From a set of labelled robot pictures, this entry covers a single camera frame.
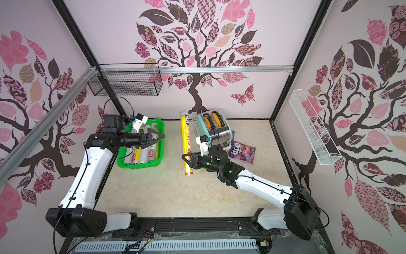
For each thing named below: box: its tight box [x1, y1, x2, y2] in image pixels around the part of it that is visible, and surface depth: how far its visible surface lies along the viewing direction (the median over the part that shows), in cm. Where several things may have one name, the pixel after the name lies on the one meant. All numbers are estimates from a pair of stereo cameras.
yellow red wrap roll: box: [180, 110, 194, 177], surface depth 72 cm
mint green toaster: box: [196, 109, 232, 150], surface depth 96 cm
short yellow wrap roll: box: [132, 146, 142, 165], surface depth 92 cm
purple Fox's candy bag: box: [228, 140, 257, 165], surface depth 100 cm
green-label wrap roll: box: [147, 122, 160, 163], surface depth 93 cm
